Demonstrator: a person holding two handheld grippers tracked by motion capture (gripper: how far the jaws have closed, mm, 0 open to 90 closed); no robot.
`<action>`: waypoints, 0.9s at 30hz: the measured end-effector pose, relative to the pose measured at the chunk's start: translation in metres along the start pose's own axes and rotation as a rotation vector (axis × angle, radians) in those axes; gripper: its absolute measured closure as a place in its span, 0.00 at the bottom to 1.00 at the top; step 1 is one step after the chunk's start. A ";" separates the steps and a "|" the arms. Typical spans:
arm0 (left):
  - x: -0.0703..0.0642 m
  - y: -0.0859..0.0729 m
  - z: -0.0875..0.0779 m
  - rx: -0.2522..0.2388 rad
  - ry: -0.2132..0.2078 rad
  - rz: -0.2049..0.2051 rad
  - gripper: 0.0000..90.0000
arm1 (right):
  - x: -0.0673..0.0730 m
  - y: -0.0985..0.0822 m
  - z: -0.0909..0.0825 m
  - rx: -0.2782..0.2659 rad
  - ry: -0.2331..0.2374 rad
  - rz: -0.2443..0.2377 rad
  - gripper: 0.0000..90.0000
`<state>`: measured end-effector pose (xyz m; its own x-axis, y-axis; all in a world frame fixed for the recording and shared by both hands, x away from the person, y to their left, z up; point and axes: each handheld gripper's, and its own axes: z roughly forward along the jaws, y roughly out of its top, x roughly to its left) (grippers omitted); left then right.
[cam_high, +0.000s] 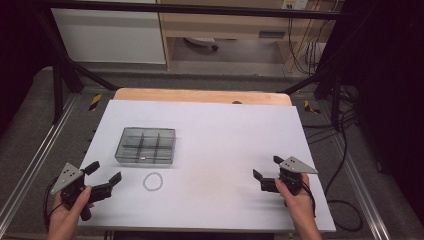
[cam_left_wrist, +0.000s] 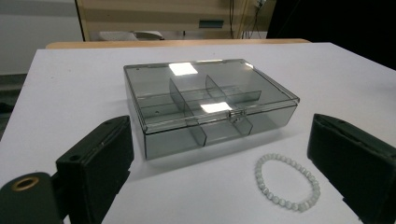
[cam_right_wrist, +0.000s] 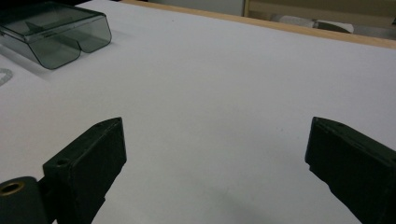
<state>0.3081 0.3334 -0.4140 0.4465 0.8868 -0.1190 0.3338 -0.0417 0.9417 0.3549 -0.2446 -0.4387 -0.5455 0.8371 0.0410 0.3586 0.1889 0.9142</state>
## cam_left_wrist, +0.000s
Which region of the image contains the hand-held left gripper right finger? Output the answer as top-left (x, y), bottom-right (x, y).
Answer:
top-left (306, 113), bottom-right (396, 224)

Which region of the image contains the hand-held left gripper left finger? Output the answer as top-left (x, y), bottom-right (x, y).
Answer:
top-left (55, 115), bottom-right (134, 224)

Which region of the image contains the clear grey compartment box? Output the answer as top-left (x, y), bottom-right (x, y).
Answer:
top-left (123, 58), bottom-right (301, 161)

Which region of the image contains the pale green bead bracelet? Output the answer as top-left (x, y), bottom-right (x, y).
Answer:
top-left (254, 152), bottom-right (321, 213)

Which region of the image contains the white chair base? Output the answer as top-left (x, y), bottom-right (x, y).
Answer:
top-left (99, 30), bottom-right (164, 42)

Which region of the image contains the black curtain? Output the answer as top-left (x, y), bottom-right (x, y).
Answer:
top-left (266, 0), bottom-right (396, 71)

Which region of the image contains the light wooden table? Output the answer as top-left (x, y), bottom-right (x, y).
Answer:
top-left (46, 38), bottom-right (311, 50)

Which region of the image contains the white cabinet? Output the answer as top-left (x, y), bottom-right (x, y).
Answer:
top-left (0, 0), bottom-right (84, 76)

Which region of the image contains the wooden desk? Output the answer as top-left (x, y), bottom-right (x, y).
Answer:
top-left (76, 0), bottom-right (276, 41)

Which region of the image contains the bundle of hanging cables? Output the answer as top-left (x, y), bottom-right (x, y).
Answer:
top-left (229, 0), bottom-right (266, 40)

